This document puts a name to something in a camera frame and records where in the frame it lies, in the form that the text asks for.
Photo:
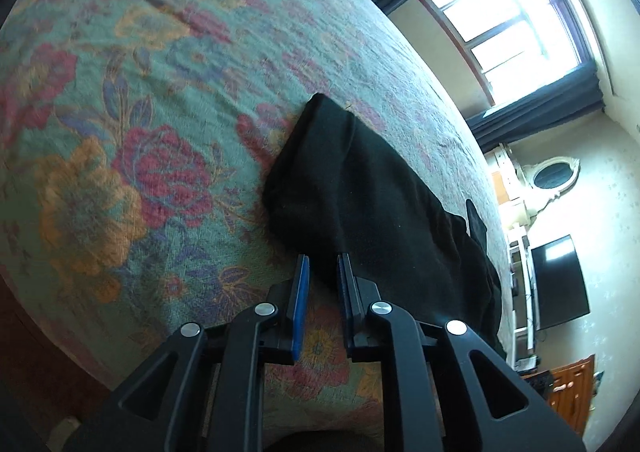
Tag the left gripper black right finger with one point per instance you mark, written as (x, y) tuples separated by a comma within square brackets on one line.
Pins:
[(444, 388)]

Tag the black pants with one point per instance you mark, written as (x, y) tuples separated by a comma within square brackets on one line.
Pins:
[(338, 187)]

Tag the orange wooden cabinet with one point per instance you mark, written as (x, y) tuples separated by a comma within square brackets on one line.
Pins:
[(572, 392)]

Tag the dark blue curtain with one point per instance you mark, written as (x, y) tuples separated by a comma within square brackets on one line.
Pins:
[(576, 94)]

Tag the bright window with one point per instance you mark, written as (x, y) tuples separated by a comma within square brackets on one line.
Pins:
[(514, 46)]

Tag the oval white framed mirror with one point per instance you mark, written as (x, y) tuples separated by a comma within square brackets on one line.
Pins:
[(545, 182)]

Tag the white tv shelf unit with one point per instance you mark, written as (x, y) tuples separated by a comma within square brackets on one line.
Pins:
[(525, 305)]

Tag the black flat television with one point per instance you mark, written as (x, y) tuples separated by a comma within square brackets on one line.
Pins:
[(561, 293)]

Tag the floral bedspread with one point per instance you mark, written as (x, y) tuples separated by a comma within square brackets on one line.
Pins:
[(136, 139)]

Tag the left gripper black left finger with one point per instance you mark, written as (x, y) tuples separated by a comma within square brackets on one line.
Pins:
[(202, 388)]

